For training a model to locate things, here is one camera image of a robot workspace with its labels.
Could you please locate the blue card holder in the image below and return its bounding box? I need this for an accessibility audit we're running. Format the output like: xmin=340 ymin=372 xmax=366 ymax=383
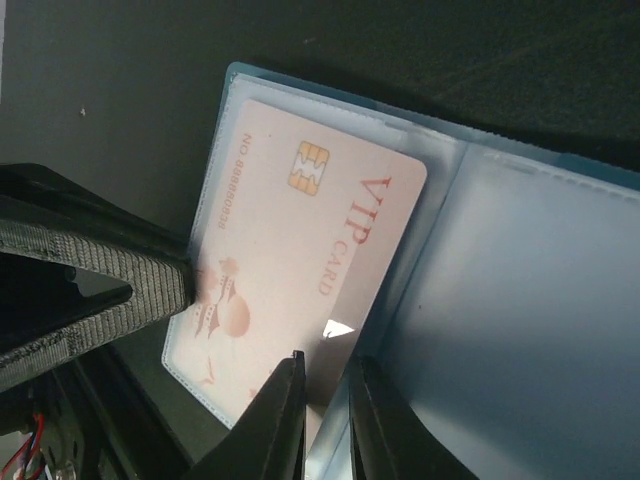
xmin=190 ymin=62 xmax=639 ymax=479

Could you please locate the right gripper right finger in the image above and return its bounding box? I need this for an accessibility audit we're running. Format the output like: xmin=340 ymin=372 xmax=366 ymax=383
xmin=348 ymin=357 xmax=476 ymax=479

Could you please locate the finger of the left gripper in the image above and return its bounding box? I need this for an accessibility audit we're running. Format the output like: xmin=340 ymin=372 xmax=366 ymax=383
xmin=1 ymin=163 xmax=196 ymax=391

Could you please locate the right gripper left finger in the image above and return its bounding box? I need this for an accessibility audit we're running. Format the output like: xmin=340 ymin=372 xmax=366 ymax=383
xmin=183 ymin=351 xmax=306 ymax=480

